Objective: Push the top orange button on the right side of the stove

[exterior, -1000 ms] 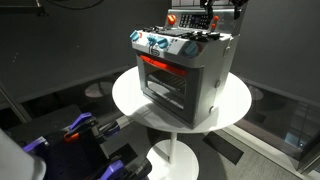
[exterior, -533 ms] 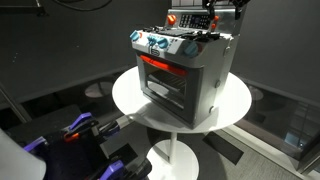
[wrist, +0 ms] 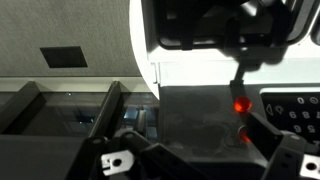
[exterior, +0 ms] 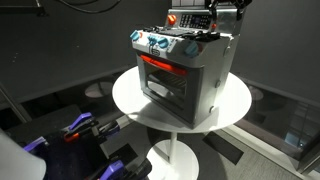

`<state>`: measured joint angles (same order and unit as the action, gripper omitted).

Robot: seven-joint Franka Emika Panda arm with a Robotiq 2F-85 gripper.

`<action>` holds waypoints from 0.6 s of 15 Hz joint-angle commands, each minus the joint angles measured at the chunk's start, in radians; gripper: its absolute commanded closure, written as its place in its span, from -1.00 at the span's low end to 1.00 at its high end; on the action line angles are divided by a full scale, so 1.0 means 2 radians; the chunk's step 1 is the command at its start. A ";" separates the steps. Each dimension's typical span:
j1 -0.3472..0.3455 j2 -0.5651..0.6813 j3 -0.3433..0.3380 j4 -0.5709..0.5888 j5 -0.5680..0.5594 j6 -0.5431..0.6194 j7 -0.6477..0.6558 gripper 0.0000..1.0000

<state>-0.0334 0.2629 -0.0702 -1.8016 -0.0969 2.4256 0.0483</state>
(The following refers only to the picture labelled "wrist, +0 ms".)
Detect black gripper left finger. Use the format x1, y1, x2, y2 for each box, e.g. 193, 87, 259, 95
65, 128, 153, 180

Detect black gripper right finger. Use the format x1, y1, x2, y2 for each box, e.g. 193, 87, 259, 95
247, 111, 307, 180

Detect round orange stove button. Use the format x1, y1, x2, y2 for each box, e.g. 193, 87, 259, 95
232, 95, 253, 114

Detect black keypad with white digits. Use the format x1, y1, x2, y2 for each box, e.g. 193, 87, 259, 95
259, 91, 320, 145

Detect dark rectangular floor patch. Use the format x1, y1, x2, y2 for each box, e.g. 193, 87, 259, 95
39, 45, 89, 69

